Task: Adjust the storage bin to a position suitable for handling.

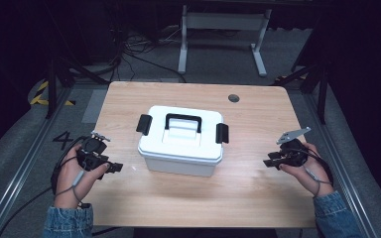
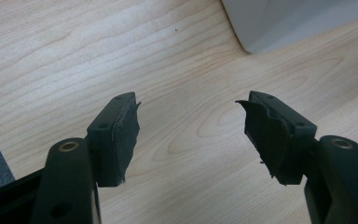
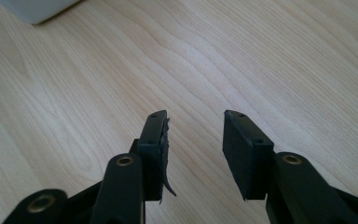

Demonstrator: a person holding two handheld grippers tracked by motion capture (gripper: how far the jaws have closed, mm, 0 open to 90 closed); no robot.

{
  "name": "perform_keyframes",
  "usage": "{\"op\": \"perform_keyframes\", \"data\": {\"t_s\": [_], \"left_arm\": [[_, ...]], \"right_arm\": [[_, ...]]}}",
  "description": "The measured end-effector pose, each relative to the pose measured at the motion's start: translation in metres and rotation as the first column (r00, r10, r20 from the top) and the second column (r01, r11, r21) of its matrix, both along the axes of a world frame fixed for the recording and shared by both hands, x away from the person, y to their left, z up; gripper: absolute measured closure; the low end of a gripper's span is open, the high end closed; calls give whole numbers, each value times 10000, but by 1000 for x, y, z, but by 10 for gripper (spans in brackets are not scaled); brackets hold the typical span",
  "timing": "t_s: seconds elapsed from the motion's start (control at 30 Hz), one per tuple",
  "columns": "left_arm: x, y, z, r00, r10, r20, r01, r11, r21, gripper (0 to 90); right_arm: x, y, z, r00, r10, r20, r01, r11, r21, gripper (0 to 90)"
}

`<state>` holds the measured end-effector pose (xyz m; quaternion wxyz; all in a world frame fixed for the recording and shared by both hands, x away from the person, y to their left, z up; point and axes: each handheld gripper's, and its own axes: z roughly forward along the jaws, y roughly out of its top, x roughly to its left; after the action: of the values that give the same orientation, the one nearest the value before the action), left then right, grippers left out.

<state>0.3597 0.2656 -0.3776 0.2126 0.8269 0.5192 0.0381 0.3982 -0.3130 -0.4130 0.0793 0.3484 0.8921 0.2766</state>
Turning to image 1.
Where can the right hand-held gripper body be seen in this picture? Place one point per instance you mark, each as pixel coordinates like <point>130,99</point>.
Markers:
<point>294,152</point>

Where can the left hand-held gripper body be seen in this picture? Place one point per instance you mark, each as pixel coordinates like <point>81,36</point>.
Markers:
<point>92,152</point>

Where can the white plastic storage box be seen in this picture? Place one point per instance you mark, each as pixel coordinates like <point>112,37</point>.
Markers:
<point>182,148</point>

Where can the person's right hand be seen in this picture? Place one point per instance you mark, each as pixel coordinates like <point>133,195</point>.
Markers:
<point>314,175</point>

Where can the person's left hand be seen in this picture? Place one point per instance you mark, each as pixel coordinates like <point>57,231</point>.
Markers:
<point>69,178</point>

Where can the black metal stand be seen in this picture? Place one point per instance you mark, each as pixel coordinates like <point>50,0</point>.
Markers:
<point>322,89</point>
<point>51,86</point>

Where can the white metal desk frame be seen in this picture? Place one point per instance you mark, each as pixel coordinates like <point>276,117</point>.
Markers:
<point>225,21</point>

